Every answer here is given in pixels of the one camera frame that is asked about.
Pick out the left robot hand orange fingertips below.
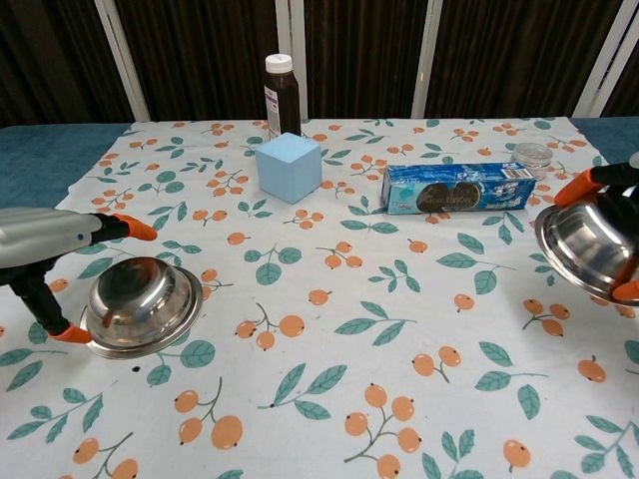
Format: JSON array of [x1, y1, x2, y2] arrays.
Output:
[[0, 207, 159, 345]]

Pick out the floral print tablecloth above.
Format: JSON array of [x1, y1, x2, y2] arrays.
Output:
[[0, 117, 639, 479]]

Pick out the small stainless steel bowl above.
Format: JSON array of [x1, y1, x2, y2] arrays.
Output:
[[534, 198, 639, 306], [79, 256, 205, 361]]

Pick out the blue cookie box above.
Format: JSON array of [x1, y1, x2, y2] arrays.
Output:
[[381, 162, 538, 217]]

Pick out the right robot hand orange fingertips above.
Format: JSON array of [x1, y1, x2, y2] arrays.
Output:
[[553, 152, 639, 308]]

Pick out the clear round plastic container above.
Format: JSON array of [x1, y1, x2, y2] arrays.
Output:
[[509, 142, 555, 179]]

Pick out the light blue cube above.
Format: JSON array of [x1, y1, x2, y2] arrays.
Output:
[[255, 132, 321, 205]]

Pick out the brown bottle white cap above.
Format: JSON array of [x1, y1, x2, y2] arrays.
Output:
[[264, 53, 304, 142]]

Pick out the white partition frame post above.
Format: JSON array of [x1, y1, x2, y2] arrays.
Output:
[[276, 0, 309, 121], [573, 0, 639, 119], [411, 0, 445, 120], [94, 0, 151, 122]]

